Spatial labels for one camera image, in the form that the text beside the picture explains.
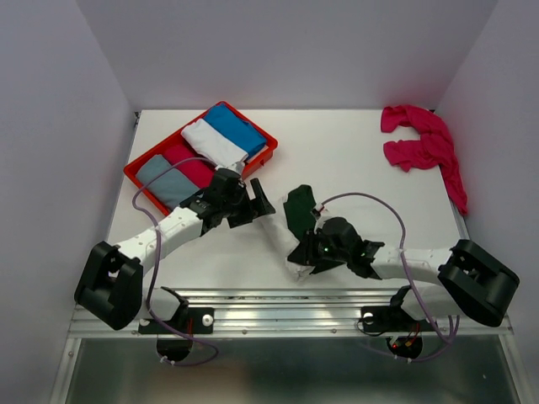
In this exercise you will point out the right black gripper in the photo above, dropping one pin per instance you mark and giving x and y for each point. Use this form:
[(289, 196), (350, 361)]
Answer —
[(306, 253)]

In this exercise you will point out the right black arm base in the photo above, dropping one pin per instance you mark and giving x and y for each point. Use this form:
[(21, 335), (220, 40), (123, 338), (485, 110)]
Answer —
[(377, 320)]

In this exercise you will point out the cream and green t-shirt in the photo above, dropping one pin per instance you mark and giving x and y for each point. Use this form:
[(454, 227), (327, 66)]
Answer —
[(285, 228)]

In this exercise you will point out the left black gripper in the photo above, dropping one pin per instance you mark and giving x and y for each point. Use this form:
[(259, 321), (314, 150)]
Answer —
[(256, 207)]

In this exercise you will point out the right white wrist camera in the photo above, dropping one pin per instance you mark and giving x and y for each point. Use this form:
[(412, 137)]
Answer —
[(318, 212)]

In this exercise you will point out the blue rolled t-shirt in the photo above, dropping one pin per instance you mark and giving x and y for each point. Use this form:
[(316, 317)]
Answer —
[(238, 131)]

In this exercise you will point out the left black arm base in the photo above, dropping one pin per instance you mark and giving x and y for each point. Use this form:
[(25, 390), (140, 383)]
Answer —
[(198, 320)]

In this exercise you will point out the magenta rolled t-shirt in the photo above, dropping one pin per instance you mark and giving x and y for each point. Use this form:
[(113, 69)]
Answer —
[(198, 172)]

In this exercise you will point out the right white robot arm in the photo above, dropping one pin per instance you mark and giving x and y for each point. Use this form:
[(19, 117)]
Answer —
[(464, 280)]

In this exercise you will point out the white rolled t-shirt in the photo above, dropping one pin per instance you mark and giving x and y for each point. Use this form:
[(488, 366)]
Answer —
[(209, 143)]

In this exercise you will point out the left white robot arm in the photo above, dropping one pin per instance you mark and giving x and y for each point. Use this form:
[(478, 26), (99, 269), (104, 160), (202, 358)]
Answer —
[(111, 285)]

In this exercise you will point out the red plastic tray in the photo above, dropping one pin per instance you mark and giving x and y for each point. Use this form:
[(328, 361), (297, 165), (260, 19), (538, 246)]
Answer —
[(251, 164)]

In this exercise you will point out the magenta crumpled t-shirt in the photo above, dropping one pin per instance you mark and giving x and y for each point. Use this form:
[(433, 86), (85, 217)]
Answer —
[(434, 147)]

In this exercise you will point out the grey rolled t-shirt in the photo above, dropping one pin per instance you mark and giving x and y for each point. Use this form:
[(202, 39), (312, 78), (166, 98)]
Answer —
[(170, 189)]

